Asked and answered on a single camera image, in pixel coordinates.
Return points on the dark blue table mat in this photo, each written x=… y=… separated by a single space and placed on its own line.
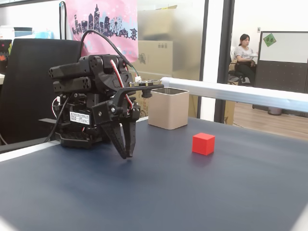
x=144 y=192

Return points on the light blue box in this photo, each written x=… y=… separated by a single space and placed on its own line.
x=44 y=34

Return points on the printed cardboard box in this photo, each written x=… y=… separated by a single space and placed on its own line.
x=156 y=57

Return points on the gripper camera circuit board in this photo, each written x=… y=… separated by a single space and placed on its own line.
x=146 y=83

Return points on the black door frame post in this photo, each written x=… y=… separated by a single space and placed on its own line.
x=225 y=48

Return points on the aluminium table rail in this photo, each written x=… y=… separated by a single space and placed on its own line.
x=228 y=90

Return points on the beige square metal container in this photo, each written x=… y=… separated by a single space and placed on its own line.
x=168 y=110

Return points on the green diamond sticker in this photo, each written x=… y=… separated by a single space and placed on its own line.
x=269 y=39

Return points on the person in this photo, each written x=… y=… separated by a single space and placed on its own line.
x=243 y=55

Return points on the small round waste bin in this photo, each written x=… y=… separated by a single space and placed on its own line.
x=274 y=111

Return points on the red cube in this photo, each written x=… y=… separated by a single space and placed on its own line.
x=202 y=144

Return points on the pink city skyline banner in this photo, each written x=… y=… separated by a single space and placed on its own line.
x=108 y=14

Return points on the plain cardboard box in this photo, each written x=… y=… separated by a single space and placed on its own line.
x=156 y=24

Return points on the dark office partition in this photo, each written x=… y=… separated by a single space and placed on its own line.
x=279 y=77

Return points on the large black office chair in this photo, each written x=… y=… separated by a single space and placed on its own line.
x=29 y=84

